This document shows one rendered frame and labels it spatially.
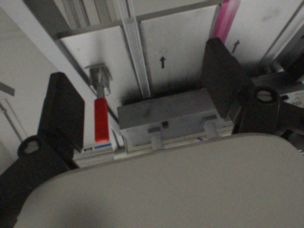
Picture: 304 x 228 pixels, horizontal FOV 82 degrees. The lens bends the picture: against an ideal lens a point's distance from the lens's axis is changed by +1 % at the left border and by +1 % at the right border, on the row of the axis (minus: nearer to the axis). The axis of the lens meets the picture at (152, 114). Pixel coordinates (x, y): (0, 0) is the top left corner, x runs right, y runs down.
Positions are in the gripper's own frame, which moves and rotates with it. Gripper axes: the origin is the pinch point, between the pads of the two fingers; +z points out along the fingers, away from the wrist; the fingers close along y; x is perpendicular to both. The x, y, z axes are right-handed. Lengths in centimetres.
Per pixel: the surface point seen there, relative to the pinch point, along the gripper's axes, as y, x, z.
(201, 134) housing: 11.2, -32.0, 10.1
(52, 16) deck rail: -7.9, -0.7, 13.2
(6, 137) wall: -172, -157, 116
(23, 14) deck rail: -8.7, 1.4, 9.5
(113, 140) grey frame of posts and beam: -12.9, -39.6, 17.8
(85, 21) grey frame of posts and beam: -10.2, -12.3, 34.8
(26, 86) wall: -122, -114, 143
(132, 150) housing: -6.2, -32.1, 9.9
